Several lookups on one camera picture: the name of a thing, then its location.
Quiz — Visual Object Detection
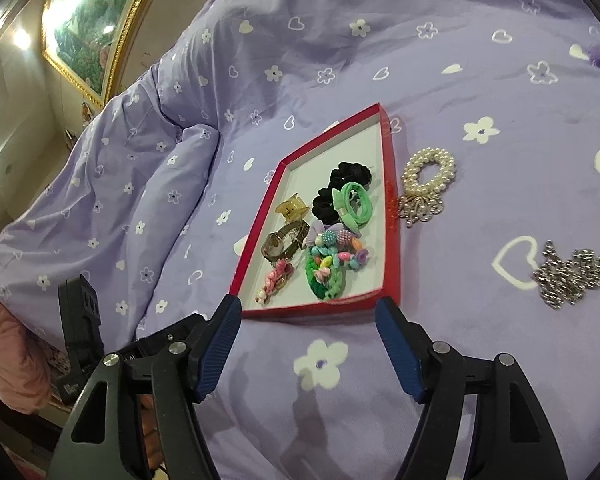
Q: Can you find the person's left hand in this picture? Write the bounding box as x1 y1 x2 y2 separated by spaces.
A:
135 395 167 471

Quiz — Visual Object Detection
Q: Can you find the black scrunchie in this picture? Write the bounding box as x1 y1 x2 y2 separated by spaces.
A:
312 161 376 223

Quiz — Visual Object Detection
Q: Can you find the purple bow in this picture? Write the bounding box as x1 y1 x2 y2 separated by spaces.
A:
305 217 331 246

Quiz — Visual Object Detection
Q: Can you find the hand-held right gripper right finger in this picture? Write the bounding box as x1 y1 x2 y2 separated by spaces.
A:
374 296 568 480

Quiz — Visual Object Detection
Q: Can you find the gold framed painting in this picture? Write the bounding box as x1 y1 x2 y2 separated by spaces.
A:
40 0 168 108

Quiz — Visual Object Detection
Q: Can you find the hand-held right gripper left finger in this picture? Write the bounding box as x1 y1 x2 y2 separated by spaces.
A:
45 294 243 480

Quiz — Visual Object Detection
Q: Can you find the amber hair claw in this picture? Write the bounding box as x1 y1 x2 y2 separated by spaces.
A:
272 192 311 223

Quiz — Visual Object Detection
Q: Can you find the pink cloth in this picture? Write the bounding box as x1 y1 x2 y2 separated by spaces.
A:
0 280 53 413

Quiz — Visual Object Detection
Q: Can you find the green hair tie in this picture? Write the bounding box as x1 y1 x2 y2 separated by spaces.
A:
331 182 376 233

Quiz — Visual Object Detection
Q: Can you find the purple floral blanket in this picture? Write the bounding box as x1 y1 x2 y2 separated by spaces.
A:
0 0 600 480

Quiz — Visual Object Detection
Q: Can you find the pearl bracelet with silver flower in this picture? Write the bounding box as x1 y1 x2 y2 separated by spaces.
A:
397 147 457 228

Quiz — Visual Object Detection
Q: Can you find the red jewelry tray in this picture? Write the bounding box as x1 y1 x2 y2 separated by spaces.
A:
228 102 403 321

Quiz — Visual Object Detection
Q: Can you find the bronze watch bracelet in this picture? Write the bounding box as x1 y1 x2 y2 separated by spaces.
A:
261 221 311 266

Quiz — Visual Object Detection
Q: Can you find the silver rhinestone hair clip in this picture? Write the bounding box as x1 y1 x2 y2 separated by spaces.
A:
532 241 600 311

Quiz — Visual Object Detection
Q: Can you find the green chain link bracelet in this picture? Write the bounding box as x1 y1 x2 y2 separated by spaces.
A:
304 255 348 303

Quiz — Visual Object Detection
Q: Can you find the pink flower hair tie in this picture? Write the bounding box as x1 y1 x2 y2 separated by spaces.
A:
254 258 296 306

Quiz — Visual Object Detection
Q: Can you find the purple floral pillow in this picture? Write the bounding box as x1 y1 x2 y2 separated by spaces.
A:
0 60 223 356

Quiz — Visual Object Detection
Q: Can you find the colourful bead bracelet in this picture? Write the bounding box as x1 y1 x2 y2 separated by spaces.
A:
307 227 373 283

